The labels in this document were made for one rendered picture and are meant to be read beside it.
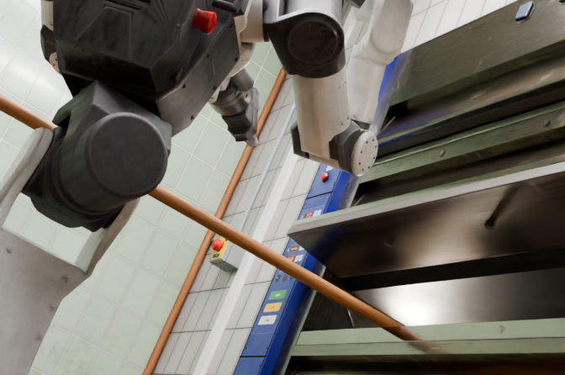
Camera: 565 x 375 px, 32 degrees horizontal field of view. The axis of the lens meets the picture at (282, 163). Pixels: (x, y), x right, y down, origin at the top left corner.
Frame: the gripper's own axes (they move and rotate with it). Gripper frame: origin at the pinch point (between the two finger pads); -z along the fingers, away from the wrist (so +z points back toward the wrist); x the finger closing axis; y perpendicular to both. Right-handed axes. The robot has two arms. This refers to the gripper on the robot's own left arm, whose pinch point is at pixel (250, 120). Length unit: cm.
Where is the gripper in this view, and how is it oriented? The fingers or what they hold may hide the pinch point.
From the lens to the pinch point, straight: 199.8
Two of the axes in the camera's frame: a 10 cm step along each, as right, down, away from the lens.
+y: 9.5, -1.0, -2.9
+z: -3.1, -4.0, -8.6
